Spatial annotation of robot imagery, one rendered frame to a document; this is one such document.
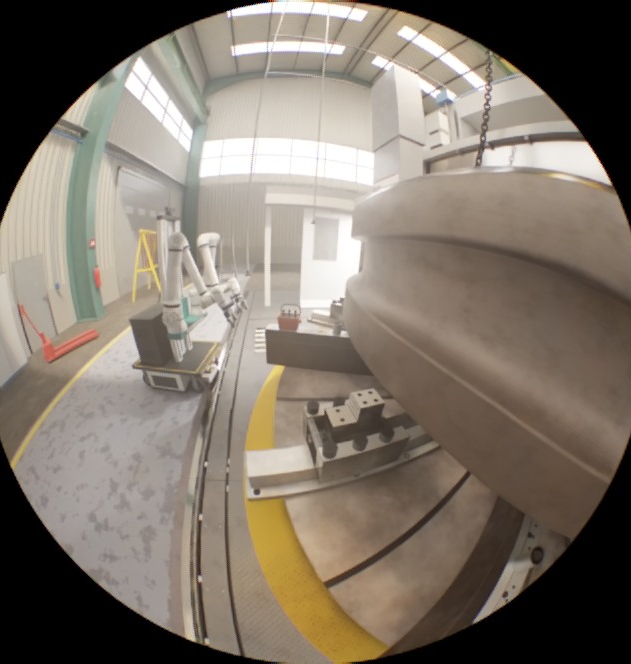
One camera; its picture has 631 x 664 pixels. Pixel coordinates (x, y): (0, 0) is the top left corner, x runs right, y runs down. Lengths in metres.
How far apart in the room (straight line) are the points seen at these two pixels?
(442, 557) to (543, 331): 1.09
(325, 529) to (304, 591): 0.48
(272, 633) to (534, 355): 1.66
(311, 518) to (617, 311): 1.40
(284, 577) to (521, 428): 1.30
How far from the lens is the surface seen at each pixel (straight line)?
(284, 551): 1.46
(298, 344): 1.93
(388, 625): 1.23
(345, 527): 1.19
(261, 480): 1.15
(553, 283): 0.74
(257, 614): 1.49
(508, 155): 4.82
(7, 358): 5.80
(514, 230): 0.63
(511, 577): 1.07
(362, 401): 0.94
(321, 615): 1.47
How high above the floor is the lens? 1.45
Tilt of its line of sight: 24 degrees down
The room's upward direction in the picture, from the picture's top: 3 degrees clockwise
